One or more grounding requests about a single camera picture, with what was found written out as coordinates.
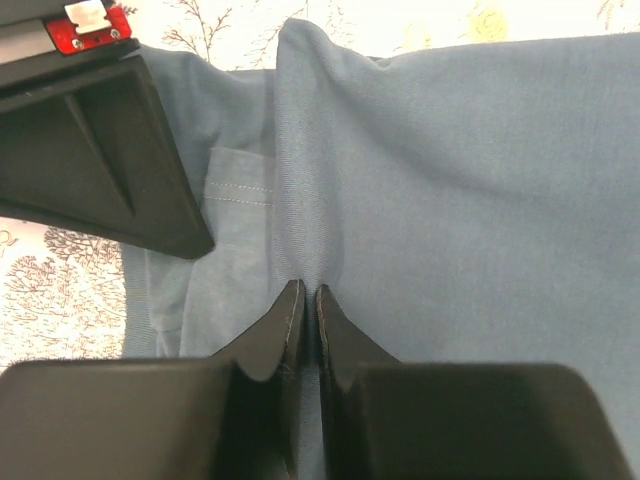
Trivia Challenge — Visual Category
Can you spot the floral table mat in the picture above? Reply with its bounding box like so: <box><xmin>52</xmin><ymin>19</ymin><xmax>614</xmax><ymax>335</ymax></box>
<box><xmin>1</xmin><ymin>1</ymin><xmax>639</xmax><ymax>366</ymax></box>

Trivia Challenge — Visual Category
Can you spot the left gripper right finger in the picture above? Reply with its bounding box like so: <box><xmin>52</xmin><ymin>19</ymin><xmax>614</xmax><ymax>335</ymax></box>
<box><xmin>316</xmin><ymin>285</ymin><xmax>399</xmax><ymax>479</ymax></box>

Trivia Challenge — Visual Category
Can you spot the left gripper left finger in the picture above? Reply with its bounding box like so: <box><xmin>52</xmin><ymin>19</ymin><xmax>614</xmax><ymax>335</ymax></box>
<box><xmin>212</xmin><ymin>280</ymin><xmax>306</xmax><ymax>479</ymax></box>

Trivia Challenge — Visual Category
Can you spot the blue grey t shirt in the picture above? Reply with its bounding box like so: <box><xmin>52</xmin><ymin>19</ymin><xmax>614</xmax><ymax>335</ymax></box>
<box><xmin>122</xmin><ymin>19</ymin><xmax>639</xmax><ymax>468</ymax></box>

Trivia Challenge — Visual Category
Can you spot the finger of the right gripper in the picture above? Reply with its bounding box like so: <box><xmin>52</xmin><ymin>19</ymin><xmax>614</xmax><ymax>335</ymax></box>
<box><xmin>1</xmin><ymin>40</ymin><xmax>215</xmax><ymax>259</ymax></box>

